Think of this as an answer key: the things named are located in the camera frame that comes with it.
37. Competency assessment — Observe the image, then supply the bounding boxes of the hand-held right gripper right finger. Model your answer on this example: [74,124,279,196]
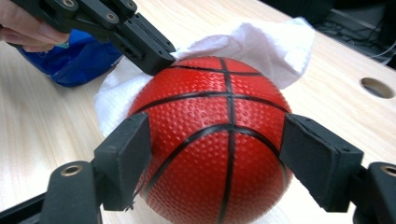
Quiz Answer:
[278,113,364,213]

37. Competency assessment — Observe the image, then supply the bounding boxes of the white wet wipe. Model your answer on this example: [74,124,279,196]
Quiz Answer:
[93,17,316,138]

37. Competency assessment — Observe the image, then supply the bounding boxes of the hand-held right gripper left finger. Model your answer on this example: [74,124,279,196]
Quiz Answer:
[92,112,152,212]

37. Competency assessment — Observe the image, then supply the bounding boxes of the blue wet wipes packet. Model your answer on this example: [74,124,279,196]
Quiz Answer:
[17,29,123,88]

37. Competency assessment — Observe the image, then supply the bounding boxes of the red basketball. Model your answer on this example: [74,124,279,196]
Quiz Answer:
[125,55,293,224]

